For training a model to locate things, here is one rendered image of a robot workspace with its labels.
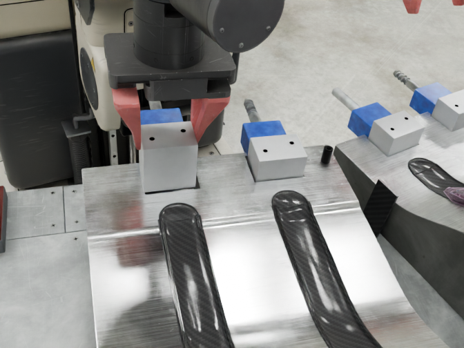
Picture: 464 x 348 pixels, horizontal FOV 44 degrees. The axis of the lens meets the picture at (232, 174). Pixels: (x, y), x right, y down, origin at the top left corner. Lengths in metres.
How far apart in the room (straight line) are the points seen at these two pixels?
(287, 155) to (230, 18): 0.22
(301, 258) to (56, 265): 0.25
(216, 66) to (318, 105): 1.76
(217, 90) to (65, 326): 0.26
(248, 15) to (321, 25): 2.38
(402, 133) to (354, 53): 1.91
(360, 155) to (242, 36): 0.33
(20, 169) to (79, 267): 0.77
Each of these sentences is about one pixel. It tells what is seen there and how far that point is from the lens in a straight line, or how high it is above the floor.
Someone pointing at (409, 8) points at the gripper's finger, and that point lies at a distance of 0.70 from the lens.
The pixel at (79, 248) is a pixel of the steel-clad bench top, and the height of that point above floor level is 0.80.
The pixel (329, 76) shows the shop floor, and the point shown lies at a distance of 2.40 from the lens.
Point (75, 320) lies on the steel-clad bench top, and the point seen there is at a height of 0.80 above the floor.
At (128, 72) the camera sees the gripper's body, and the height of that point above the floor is 1.03.
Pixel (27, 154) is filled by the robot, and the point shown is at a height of 0.41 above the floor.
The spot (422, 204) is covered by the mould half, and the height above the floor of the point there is 0.86.
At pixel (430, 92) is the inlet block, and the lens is 0.80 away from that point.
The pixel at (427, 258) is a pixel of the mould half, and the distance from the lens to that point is 0.64.
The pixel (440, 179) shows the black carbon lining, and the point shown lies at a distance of 0.70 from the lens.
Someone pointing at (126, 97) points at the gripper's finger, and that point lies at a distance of 0.48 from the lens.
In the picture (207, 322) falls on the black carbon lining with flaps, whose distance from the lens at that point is 0.48.
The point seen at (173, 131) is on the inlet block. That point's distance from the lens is 0.53.
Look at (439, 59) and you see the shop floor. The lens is 2.72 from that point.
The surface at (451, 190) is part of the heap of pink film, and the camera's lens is 0.67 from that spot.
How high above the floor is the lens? 1.28
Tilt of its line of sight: 44 degrees down
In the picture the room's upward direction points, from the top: 7 degrees clockwise
